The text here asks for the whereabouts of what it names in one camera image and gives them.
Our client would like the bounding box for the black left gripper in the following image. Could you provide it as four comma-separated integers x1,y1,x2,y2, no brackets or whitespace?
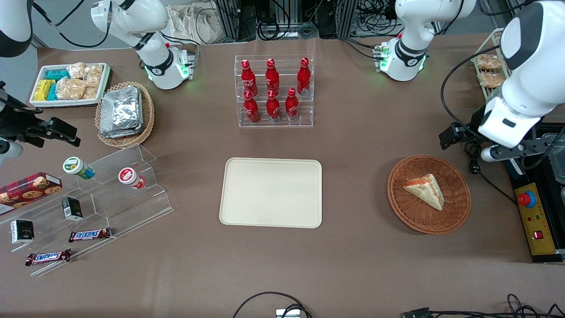
439,107,490,151

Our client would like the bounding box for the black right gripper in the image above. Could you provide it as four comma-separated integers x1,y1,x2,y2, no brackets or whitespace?
0,111,81,149

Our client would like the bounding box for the triangular sandwich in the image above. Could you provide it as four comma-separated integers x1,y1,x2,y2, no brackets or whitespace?
403,174,444,211

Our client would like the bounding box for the white rectangular snack tray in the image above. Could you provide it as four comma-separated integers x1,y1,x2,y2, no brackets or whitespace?
29,62,111,108

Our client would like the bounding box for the tan oval wicker basket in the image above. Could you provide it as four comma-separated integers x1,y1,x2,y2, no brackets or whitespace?
95,82,155,148

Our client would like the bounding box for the brown round wicker basket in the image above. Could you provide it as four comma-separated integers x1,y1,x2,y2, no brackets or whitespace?
387,155,471,235

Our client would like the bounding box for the beige plastic tray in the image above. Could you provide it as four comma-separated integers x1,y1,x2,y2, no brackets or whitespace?
219,158,323,229

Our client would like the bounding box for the green lid white cup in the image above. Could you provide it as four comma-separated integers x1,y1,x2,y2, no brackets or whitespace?
62,156,96,180

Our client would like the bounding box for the yellow snack pack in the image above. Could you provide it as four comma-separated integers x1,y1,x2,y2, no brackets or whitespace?
34,79,56,102

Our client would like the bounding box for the silver foil pack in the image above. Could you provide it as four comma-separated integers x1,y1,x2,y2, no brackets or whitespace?
99,88,144,139
101,87,141,132

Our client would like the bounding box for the bagged pastry snack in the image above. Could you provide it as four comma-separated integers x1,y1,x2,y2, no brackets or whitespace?
477,72,506,88
473,54,501,71

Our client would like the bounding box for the red tartan cookie box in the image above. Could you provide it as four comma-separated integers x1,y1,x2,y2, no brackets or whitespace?
0,172,63,216

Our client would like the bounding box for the small black carton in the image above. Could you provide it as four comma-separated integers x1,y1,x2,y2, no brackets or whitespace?
61,197,83,221
10,220,34,245

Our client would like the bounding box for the red lid white cup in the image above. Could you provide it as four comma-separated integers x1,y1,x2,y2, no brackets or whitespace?
118,167,146,190

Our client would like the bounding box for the clear acrylic stepped shelf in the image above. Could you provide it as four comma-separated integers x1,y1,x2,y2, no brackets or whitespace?
0,144,174,277

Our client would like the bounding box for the Snickers chocolate bar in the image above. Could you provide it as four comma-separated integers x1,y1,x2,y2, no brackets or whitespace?
68,227,112,243
25,249,72,266

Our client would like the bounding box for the yellow control panel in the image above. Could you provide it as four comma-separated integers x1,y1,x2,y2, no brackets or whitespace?
514,182,557,256

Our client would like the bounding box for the black appliance box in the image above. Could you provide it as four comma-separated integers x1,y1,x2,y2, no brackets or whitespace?
505,124,565,264

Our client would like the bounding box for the red cola bottle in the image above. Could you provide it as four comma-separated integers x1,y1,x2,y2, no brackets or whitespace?
297,57,312,95
241,59,259,97
285,88,300,121
266,90,281,123
244,90,260,124
265,58,280,95

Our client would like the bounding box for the white cloth bag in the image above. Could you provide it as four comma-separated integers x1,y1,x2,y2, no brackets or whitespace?
167,4,217,45

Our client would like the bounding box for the clear acrylic bottle rack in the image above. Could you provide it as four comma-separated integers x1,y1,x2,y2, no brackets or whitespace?
234,55,314,129

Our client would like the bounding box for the black power cable with plug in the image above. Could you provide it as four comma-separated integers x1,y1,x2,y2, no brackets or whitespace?
463,144,517,206

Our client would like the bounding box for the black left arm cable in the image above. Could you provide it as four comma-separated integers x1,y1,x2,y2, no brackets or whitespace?
440,44,501,133

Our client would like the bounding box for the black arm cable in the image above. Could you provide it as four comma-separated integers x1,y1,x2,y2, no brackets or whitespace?
440,44,501,133
33,0,111,48

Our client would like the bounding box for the white wire rack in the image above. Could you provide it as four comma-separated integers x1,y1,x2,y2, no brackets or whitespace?
470,28,512,100

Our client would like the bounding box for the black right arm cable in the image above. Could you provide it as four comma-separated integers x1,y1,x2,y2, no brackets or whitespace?
33,0,111,48

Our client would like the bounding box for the black cable with connector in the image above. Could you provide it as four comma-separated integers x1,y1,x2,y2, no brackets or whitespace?
402,294,565,318

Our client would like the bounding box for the aluminium frame equipment rack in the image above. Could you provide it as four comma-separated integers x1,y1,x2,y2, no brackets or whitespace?
214,0,358,41

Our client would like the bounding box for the black looped cable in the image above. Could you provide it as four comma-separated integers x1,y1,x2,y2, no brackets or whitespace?
233,291,312,318

